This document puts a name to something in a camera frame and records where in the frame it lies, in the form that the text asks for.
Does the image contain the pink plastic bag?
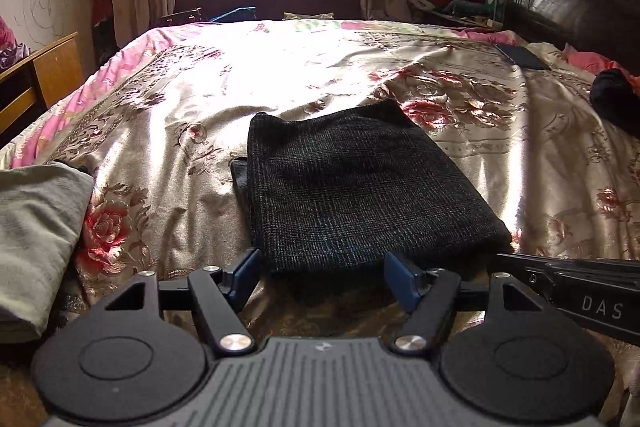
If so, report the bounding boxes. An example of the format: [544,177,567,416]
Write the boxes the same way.
[0,17,30,72]

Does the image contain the floral satin bedspread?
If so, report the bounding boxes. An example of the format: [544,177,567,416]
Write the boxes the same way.
[0,18,640,427]

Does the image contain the dark wooden headboard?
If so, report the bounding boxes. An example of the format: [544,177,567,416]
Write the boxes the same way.
[503,0,640,76]

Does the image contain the black garment on bed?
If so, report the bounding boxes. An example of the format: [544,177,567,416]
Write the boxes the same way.
[589,68,640,138]

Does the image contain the dark grey knit pants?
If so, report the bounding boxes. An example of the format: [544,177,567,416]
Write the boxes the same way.
[244,101,512,275]

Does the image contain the pink crumpled cloth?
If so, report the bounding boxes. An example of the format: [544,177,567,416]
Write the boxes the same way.
[562,44,640,94]

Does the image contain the grey folded cloth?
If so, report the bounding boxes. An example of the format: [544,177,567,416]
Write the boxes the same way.
[1,162,94,343]

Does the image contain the wooden desk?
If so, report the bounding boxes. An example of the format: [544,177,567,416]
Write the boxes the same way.
[0,31,85,146]

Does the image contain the blue object by bench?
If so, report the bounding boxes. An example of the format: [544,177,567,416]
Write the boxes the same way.
[208,6,256,24]

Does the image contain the black tablet on bed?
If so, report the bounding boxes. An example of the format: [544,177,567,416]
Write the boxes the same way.
[494,43,550,70]

